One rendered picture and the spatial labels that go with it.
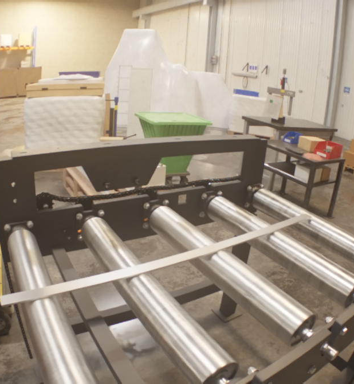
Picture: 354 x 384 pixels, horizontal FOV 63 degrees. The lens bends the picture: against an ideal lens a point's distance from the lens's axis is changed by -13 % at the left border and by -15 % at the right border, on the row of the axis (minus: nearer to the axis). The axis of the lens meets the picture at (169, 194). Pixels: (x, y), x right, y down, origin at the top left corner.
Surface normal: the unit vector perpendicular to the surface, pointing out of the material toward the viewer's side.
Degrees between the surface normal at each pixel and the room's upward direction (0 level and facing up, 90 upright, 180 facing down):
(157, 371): 0
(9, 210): 90
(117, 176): 90
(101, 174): 90
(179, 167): 101
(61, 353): 3
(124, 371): 0
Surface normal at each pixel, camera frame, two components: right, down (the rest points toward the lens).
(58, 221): 0.51, 0.35
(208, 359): -0.22, -0.83
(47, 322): 0.03, -0.92
